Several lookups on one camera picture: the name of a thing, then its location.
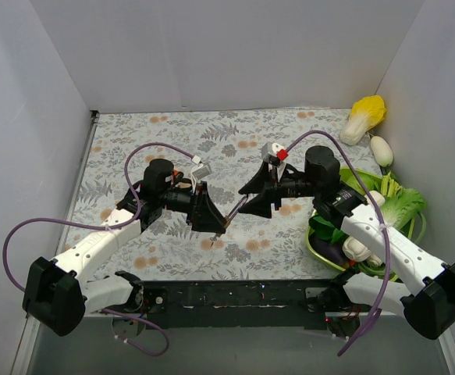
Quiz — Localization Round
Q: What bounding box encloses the orange black padlock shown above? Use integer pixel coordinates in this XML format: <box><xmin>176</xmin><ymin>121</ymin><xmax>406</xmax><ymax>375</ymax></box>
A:
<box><xmin>172</xmin><ymin>170</ymin><xmax>192</xmax><ymax>191</ymax></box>

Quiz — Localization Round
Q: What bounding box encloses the brass padlock silver shackle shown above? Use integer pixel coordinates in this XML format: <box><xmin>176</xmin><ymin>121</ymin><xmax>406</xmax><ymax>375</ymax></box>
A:
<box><xmin>224</xmin><ymin>195</ymin><xmax>249</xmax><ymax>229</ymax></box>

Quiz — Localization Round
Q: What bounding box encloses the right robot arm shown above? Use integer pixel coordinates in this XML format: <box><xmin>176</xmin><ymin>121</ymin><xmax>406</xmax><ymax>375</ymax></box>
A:
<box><xmin>239</xmin><ymin>146</ymin><xmax>455</xmax><ymax>340</ymax></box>

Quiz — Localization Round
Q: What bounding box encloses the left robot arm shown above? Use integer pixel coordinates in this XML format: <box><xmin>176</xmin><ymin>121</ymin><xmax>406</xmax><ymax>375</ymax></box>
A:
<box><xmin>23</xmin><ymin>157</ymin><xmax>226</xmax><ymax>336</ymax></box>

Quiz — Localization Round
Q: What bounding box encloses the floral table mat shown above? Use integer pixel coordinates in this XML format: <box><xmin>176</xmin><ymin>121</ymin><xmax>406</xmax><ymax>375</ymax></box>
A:
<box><xmin>53</xmin><ymin>108</ymin><xmax>384</xmax><ymax>281</ymax></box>

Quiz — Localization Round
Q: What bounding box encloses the green plastic basket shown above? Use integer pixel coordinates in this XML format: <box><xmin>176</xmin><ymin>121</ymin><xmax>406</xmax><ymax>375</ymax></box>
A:
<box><xmin>305</xmin><ymin>166</ymin><xmax>415</xmax><ymax>283</ymax></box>

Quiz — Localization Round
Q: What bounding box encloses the purple eggplant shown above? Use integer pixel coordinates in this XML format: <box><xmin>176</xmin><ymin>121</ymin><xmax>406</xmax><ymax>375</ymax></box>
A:
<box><xmin>310</xmin><ymin>237</ymin><xmax>349</xmax><ymax>265</ymax></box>

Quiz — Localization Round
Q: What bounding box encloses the white bok choy stalk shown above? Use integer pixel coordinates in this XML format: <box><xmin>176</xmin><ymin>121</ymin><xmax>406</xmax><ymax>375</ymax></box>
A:
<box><xmin>365</xmin><ymin>191</ymin><xmax>386</xmax><ymax>207</ymax></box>

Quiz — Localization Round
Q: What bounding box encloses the white garlic bulb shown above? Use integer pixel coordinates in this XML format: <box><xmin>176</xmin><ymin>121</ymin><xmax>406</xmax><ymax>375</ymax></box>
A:
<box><xmin>342</xmin><ymin>237</ymin><xmax>371</xmax><ymax>263</ymax></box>

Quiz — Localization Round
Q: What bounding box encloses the white radish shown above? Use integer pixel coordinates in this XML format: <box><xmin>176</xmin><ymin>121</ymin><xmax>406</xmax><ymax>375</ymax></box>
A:
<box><xmin>370</xmin><ymin>136</ymin><xmax>394</xmax><ymax>167</ymax></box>

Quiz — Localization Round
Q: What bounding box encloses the yellow white napa cabbage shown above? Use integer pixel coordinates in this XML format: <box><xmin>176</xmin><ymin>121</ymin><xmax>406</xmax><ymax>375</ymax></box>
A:
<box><xmin>339</xmin><ymin>95</ymin><xmax>387</xmax><ymax>145</ymax></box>

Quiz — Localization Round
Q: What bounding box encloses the green leafy lettuce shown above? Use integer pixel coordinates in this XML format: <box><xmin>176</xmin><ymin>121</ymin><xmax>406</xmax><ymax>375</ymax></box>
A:
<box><xmin>380</xmin><ymin>171</ymin><xmax>427</xmax><ymax>244</ymax></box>

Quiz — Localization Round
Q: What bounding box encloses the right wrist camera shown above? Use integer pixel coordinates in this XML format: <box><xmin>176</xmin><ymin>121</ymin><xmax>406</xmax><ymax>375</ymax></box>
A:
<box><xmin>261</xmin><ymin>142</ymin><xmax>288</xmax><ymax>166</ymax></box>

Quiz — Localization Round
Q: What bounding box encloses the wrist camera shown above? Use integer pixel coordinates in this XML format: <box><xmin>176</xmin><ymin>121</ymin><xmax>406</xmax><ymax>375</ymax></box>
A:
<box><xmin>261</xmin><ymin>142</ymin><xmax>288</xmax><ymax>166</ymax></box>
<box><xmin>190</xmin><ymin>155</ymin><xmax>212</xmax><ymax>188</ymax></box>

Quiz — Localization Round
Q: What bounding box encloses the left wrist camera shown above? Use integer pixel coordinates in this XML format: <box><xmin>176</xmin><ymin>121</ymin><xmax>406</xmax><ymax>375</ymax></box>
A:
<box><xmin>190</xmin><ymin>155</ymin><xmax>212</xmax><ymax>188</ymax></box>

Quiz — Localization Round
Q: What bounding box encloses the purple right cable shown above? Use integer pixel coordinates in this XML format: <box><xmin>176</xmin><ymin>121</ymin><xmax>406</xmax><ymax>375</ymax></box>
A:
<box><xmin>285</xmin><ymin>130</ymin><xmax>392</xmax><ymax>356</ymax></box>

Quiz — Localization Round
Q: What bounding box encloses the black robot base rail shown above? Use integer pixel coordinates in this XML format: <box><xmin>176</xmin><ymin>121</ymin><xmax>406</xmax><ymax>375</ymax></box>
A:
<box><xmin>112</xmin><ymin>279</ymin><xmax>363</xmax><ymax>333</ymax></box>

